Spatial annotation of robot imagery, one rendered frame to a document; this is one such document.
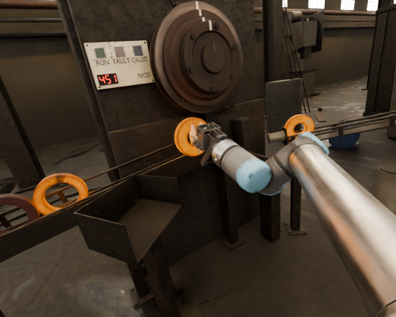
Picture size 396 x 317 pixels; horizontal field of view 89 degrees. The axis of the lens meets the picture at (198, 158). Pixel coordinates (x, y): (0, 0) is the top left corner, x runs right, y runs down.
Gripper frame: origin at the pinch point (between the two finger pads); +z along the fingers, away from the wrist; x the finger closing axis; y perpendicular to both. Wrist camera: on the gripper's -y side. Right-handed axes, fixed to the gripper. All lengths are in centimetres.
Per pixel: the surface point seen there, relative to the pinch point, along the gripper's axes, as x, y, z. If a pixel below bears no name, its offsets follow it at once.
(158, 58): 2.7, 23.8, 24.6
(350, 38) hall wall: -1370, -33, 646
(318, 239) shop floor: -70, -77, -36
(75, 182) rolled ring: 46, -17, 14
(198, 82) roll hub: -10.5, 15.1, 13.2
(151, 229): 26.7, -20.0, -20.5
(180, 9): -11, 41, 30
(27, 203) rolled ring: 63, -20, 13
